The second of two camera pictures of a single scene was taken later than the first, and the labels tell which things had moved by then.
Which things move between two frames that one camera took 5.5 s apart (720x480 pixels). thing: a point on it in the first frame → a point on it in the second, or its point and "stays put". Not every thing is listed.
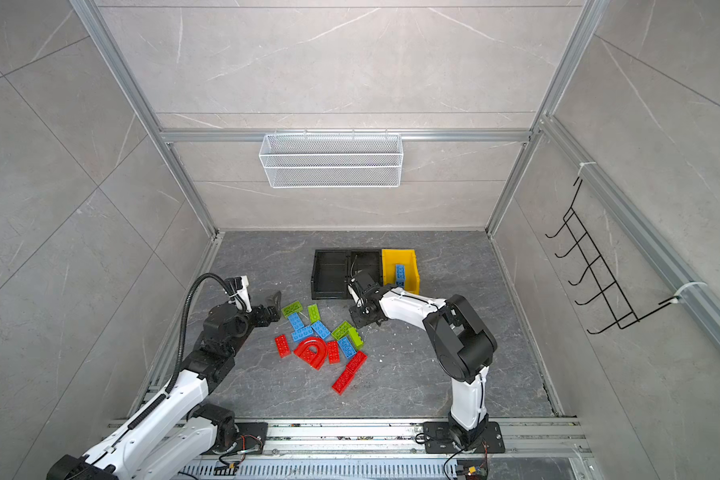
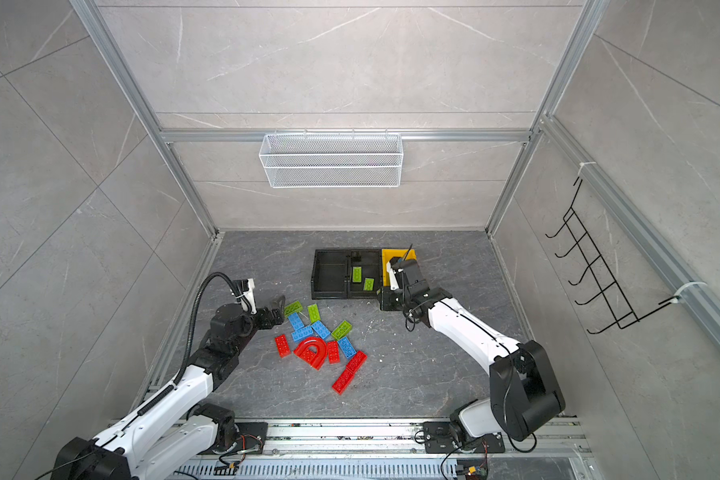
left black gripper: (264, 319) stays put
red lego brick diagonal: (353, 366) stays put
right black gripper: (358, 321) → (385, 299)
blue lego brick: (346, 347) stays put
